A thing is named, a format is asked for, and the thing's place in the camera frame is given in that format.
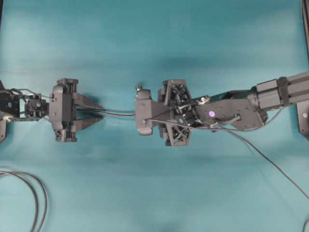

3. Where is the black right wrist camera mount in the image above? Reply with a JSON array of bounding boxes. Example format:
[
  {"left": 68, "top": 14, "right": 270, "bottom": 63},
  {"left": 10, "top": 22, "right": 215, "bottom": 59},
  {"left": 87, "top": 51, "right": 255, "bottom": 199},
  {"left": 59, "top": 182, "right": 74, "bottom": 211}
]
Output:
[{"left": 135, "top": 89, "right": 174, "bottom": 136}]

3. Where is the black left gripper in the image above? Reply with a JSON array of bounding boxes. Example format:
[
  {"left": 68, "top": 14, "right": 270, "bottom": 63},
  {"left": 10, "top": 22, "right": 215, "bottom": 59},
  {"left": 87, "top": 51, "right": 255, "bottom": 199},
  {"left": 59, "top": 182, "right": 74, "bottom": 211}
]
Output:
[{"left": 48, "top": 78, "right": 103, "bottom": 142}]

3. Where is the black looped table cable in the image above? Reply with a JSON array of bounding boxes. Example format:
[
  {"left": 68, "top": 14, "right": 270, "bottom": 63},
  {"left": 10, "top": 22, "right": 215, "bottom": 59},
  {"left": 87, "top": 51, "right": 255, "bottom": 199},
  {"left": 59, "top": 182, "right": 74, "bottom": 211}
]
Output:
[{"left": 0, "top": 171, "right": 48, "bottom": 232}]

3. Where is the black USB cable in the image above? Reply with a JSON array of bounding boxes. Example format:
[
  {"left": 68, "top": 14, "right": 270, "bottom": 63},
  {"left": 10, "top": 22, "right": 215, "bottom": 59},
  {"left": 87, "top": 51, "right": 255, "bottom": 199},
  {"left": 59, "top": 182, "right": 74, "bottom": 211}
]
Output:
[{"left": 74, "top": 108, "right": 137, "bottom": 118}]

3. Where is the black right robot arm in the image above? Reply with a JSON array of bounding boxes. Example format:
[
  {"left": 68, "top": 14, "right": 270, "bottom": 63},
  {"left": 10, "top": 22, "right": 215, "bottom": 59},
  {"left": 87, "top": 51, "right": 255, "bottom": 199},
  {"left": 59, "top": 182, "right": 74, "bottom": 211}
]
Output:
[{"left": 149, "top": 72, "right": 309, "bottom": 142}]

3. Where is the black vertical frame post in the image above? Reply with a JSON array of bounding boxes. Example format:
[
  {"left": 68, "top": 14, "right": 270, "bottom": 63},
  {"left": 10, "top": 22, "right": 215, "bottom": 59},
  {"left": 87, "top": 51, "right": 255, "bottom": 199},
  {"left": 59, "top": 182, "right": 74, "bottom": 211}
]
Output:
[{"left": 301, "top": 0, "right": 309, "bottom": 52}]

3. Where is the black right camera cable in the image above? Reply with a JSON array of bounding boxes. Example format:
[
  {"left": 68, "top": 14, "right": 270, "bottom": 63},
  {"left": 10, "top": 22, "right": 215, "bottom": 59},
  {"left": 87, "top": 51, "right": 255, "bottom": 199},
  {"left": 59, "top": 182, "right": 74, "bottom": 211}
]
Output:
[{"left": 143, "top": 103, "right": 309, "bottom": 203}]

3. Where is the white female connector clamp block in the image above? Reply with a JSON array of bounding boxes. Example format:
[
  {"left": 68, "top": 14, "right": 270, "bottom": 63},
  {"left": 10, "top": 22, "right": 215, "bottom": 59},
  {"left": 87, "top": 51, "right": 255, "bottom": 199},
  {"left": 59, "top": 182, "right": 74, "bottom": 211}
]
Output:
[{"left": 135, "top": 85, "right": 143, "bottom": 100}]

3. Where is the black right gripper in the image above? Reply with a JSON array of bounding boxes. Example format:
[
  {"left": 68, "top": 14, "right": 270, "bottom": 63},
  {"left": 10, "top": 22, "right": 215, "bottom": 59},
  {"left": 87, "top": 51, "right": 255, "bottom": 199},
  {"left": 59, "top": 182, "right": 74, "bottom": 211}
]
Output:
[{"left": 158, "top": 80, "right": 193, "bottom": 146}]

